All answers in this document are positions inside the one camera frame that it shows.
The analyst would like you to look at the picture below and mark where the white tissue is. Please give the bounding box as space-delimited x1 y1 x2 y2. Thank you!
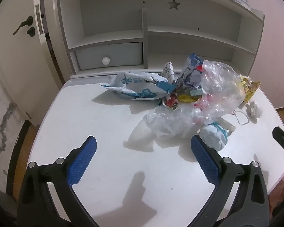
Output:
246 100 263 118

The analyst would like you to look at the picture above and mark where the blue white plastic bag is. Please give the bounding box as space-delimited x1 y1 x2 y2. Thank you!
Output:
102 72 175 100

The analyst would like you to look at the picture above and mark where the yellow snack wrapper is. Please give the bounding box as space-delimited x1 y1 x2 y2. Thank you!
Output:
240 75 261 103

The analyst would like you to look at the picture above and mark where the white tape roll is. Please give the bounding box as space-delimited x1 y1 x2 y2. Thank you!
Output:
216 117 236 132

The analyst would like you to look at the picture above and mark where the light blue crumpled cloth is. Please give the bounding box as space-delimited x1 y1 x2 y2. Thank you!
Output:
199 122 228 151

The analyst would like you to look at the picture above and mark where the clear plastic bag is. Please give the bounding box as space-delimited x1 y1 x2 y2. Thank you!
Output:
144 60 246 139

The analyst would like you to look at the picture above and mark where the blue patterned crumpled wrapper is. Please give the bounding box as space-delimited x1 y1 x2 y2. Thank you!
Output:
158 53 203 110

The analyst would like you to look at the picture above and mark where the white door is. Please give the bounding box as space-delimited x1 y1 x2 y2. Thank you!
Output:
0 0 62 126

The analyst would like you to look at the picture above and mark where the grey drawer with knob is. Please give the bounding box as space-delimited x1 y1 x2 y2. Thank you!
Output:
75 43 143 70

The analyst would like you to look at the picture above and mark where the white desk hutch shelf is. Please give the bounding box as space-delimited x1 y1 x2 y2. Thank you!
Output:
57 0 265 78

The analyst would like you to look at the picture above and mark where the white plastic ring strip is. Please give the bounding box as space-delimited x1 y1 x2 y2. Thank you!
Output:
233 110 250 126

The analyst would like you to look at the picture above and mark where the black door handle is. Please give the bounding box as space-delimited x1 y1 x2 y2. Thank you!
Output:
13 16 36 37

